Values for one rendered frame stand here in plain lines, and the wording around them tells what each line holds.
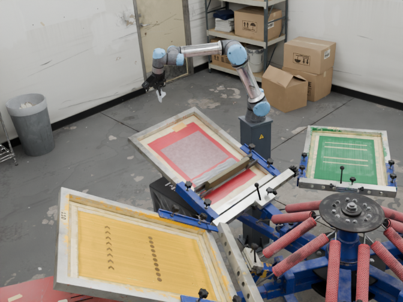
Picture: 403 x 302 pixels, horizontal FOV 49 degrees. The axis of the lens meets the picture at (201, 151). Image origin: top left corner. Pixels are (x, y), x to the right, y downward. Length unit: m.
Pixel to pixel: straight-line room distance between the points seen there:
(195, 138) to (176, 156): 0.22
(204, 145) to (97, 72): 3.66
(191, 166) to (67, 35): 3.65
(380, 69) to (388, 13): 0.73
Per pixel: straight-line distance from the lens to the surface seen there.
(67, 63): 6.11
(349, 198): 2.28
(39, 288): 2.30
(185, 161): 2.78
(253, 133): 3.19
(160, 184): 3.03
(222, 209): 2.54
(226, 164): 2.82
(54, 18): 5.95
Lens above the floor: 2.67
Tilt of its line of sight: 31 degrees down
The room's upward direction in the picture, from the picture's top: 4 degrees counter-clockwise
